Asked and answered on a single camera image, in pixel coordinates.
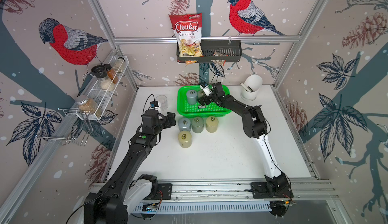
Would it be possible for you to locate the blue-grey tea canister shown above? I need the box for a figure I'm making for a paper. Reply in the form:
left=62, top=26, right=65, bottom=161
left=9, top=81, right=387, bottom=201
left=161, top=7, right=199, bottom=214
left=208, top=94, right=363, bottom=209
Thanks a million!
left=178, top=117, right=192, bottom=132

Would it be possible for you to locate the beige tea canister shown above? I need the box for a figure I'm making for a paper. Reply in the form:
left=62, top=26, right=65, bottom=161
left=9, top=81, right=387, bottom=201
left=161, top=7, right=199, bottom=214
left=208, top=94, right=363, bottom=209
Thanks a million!
left=178, top=131, right=192, bottom=148

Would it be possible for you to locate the yellow-green tea canister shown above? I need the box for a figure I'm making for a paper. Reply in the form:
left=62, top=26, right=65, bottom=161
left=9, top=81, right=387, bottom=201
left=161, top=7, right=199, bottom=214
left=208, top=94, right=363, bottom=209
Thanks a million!
left=206, top=116, right=219, bottom=133

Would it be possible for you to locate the sage green tea canister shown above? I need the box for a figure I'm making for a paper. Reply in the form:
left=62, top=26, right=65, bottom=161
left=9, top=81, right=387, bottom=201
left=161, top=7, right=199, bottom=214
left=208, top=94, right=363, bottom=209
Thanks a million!
left=191, top=117, right=205, bottom=134

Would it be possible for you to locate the grey-green canister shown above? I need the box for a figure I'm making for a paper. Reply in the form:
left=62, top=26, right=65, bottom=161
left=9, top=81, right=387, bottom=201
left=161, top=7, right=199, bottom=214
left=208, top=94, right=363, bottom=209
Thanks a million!
left=197, top=90, right=206, bottom=101

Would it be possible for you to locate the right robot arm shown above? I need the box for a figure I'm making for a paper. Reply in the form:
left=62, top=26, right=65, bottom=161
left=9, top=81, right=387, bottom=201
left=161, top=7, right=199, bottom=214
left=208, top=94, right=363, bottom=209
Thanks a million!
left=198, top=82, right=294, bottom=200

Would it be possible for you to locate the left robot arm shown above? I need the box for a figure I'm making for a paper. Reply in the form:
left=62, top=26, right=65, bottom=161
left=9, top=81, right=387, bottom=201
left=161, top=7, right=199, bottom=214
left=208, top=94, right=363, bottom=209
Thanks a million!
left=83, top=109, right=176, bottom=224

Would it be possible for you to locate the green plastic basket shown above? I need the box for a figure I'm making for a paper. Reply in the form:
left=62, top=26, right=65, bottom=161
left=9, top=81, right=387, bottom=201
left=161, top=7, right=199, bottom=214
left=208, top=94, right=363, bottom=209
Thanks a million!
left=177, top=85, right=231, bottom=118

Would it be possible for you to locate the blue-grey canister in basket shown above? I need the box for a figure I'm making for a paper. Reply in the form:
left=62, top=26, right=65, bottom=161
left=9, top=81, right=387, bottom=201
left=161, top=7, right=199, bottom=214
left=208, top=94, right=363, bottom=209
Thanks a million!
left=186, top=90, right=198, bottom=105

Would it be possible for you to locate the clear drinking glass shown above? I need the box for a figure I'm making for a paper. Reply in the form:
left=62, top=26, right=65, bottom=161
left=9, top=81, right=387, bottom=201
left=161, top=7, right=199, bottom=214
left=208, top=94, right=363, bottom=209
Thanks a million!
left=156, top=95, right=168, bottom=111

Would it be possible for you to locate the small snack packet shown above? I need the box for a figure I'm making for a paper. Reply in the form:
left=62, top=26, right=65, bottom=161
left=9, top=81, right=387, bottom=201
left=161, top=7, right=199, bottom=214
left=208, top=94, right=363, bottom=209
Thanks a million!
left=212, top=51, right=227, bottom=66

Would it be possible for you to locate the white utensil holder cup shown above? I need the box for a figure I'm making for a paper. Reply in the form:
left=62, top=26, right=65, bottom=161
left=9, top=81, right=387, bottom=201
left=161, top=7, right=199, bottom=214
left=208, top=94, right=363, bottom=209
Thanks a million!
left=241, top=74, right=263, bottom=101

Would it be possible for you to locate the pale spice jar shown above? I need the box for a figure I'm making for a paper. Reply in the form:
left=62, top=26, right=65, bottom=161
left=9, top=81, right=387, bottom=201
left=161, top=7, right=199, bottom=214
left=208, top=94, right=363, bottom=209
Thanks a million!
left=113, top=57, right=125, bottom=73

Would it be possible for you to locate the orange spice bottle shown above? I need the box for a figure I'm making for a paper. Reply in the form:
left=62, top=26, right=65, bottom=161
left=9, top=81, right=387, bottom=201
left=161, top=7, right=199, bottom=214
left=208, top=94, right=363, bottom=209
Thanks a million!
left=103, top=64, right=119, bottom=84

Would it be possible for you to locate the red cassava chips bag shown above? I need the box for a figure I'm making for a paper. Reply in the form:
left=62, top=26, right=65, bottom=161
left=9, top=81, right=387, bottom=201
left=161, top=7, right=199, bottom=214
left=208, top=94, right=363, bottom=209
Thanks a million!
left=169, top=13, right=203, bottom=58

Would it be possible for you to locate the silver lid grain jar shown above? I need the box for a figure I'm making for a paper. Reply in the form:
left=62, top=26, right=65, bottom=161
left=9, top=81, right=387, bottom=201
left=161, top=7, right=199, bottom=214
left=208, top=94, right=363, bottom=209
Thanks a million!
left=75, top=95, right=98, bottom=114

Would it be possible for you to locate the black lid spice jar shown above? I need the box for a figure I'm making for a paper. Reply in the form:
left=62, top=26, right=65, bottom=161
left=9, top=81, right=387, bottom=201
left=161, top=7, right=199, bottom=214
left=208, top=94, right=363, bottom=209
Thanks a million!
left=91, top=65, right=115, bottom=92

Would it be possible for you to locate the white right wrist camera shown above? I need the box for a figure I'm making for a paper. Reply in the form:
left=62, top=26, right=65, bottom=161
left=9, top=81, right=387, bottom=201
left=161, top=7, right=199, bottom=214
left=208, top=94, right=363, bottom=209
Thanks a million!
left=200, top=83, right=212, bottom=97

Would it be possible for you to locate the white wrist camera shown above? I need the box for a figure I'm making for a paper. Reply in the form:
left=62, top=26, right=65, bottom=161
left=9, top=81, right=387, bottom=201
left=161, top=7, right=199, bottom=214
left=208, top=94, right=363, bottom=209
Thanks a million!
left=200, top=83, right=212, bottom=97
left=150, top=101, right=160, bottom=110

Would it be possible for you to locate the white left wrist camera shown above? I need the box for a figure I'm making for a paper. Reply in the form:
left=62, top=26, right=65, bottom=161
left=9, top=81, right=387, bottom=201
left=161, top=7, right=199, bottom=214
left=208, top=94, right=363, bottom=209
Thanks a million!
left=150, top=101, right=160, bottom=110

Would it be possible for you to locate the white utensil handle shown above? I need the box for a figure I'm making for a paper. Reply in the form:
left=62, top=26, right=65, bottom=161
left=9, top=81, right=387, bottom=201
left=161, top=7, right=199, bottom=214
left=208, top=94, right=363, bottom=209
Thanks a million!
left=240, top=83, right=252, bottom=92

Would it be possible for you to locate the black wall basket shelf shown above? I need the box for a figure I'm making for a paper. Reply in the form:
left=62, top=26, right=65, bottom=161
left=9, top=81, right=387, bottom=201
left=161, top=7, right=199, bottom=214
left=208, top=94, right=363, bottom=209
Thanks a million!
left=176, top=40, right=242, bottom=63

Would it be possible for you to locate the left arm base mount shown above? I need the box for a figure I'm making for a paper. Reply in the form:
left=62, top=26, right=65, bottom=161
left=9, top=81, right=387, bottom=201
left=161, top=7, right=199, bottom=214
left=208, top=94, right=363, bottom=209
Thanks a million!
left=144, top=184, right=172, bottom=200

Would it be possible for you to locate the white wire spice rack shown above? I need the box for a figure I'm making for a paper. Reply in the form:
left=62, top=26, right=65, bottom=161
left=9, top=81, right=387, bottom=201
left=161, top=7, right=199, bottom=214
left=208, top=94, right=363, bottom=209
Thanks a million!
left=75, top=55, right=128, bottom=121

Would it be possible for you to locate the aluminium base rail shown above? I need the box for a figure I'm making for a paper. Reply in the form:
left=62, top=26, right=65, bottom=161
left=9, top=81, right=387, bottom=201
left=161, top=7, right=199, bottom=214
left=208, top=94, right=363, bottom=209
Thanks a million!
left=81, top=178, right=340, bottom=216

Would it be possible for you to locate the wire hanging rack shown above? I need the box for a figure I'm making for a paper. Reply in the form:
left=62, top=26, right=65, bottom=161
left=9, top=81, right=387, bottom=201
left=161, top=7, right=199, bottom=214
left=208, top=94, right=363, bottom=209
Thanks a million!
left=37, top=107, right=92, bottom=147

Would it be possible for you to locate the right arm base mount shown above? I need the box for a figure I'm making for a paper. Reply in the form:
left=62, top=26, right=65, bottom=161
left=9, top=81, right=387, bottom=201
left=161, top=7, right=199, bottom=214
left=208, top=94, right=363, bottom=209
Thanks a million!
left=246, top=172, right=294, bottom=218

